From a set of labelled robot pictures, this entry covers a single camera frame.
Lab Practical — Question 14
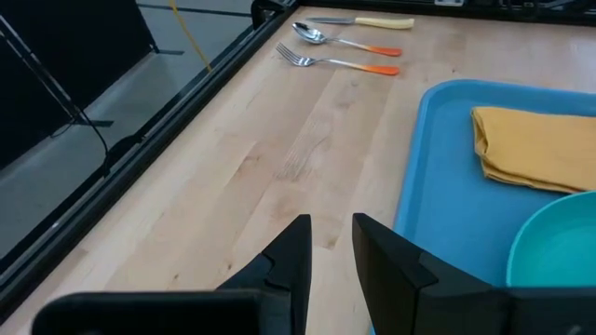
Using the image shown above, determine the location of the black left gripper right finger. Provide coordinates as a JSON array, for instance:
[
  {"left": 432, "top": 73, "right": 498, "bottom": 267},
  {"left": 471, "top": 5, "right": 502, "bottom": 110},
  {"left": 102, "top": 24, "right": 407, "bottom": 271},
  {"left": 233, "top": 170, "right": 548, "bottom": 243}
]
[{"left": 352, "top": 212, "right": 508, "bottom": 335}]

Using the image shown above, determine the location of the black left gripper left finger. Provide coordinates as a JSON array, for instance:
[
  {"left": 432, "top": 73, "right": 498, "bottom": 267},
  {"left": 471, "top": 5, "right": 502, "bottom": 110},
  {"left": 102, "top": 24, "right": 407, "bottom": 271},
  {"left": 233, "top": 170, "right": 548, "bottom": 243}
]
[{"left": 216, "top": 213, "right": 312, "bottom": 335}]

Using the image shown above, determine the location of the teal round plate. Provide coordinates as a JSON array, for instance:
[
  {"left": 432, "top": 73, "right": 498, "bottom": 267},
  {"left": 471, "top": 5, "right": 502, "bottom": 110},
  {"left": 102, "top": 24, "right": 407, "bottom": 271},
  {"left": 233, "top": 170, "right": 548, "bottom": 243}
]
[{"left": 505, "top": 190, "right": 596, "bottom": 288}]

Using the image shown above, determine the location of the yellow cloth napkin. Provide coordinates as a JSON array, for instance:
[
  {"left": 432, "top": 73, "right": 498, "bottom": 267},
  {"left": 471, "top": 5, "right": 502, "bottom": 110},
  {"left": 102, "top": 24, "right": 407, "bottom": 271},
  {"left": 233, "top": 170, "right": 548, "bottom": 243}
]
[{"left": 470, "top": 105, "right": 596, "bottom": 194}]

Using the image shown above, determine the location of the fork with orange handle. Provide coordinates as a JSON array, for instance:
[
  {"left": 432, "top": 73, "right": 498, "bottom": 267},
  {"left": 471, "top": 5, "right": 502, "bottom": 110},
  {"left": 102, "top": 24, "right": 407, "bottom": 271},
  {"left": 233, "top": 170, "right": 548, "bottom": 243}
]
[{"left": 275, "top": 41, "right": 401, "bottom": 77}]

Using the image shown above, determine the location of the spoon with orange handle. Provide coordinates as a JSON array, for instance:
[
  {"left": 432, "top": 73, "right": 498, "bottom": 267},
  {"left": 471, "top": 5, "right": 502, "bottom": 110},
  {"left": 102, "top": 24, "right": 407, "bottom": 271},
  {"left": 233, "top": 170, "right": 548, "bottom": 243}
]
[{"left": 291, "top": 21, "right": 403, "bottom": 59}]

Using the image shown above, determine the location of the knife with cream handle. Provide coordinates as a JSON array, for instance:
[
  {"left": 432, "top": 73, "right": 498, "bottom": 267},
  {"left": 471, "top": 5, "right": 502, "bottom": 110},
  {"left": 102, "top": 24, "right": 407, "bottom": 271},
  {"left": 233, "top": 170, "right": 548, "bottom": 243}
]
[{"left": 305, "top": 16, "right": 415, "bottom": 31}]

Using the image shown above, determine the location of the blue plastic tray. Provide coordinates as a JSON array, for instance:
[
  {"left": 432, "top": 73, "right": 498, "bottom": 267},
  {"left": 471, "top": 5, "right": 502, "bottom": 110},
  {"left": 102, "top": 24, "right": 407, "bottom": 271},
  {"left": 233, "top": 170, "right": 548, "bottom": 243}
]
[{"left": 370, "top": 78, "right": 596, "bottom": 335}]

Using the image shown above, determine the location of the black partition screen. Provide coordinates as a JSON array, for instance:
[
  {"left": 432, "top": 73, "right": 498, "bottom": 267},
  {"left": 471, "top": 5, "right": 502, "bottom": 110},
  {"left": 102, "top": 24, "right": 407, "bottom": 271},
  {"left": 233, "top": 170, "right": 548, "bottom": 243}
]
[{"left": 0, "top": 0, "right": 185, "bottom": 171}]

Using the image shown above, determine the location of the black coiled cable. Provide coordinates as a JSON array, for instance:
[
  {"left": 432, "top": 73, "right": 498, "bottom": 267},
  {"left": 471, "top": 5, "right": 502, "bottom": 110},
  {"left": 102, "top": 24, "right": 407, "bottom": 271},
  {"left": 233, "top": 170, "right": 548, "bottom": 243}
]
[{"left": 102, "top": 133, "right": 143, "bottom": 177}]

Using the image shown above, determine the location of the yellow hanging cable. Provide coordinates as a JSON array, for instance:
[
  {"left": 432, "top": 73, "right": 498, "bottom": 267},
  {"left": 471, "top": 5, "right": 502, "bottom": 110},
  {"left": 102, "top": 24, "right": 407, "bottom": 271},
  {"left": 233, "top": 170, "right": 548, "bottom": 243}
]
[{"left": 167, "top": 0, "right": 213, "bottom": 74}]

